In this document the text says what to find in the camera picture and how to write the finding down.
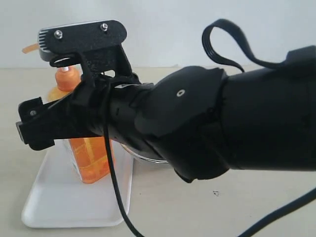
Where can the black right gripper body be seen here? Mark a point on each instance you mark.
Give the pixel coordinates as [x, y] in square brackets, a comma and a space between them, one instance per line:
[107, 102]

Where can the orange dish soap pump bottle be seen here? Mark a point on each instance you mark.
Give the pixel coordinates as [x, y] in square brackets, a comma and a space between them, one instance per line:
[88, 155]

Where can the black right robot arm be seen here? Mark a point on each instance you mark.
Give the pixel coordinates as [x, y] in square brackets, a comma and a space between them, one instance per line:
[201, 121]

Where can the steel mesh strainer bowl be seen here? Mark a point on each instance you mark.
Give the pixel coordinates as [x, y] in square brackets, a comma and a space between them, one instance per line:
[144, 156]

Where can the white rectangular plastic tray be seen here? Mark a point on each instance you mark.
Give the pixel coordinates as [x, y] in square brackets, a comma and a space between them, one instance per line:
[59, 199]

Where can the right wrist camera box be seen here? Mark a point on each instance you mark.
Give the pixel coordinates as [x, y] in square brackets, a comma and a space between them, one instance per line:
[83, 36]

